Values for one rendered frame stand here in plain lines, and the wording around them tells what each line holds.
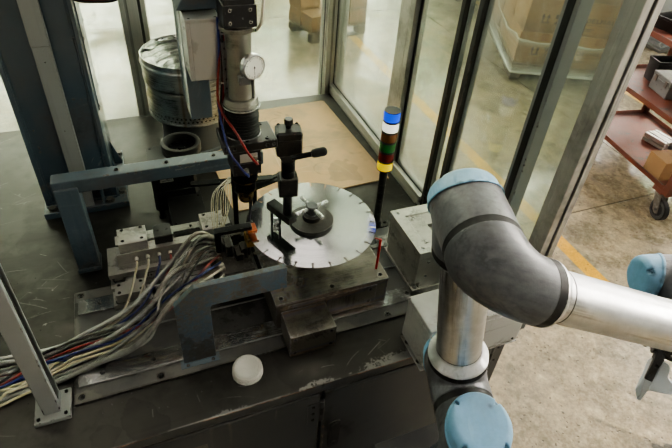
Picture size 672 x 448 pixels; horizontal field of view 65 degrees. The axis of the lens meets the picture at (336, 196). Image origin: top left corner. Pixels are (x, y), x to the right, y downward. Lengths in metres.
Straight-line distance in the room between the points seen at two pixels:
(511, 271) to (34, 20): 1.22
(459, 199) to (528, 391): 1.63
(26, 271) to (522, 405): 1.77
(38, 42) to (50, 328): 0.70
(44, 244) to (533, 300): 1.37
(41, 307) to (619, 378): 2.12
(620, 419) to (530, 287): 1.75
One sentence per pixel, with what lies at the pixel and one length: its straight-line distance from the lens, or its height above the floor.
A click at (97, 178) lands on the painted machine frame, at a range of 1.41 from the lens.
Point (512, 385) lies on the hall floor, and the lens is 2.33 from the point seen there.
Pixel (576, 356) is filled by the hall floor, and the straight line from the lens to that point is 2.53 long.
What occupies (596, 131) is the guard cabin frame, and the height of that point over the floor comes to 1.34.
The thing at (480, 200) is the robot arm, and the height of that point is 1.39.
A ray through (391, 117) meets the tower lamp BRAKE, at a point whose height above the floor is 1.15.
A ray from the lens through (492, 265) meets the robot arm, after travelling 0.71.
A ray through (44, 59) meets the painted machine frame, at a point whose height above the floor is 1.25.
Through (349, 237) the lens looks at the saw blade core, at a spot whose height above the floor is 0.95.
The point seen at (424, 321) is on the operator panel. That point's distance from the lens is 1.23.
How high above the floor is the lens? 1.83
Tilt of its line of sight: 38 degrees down
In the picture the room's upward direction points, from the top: 5 degrees clockwise
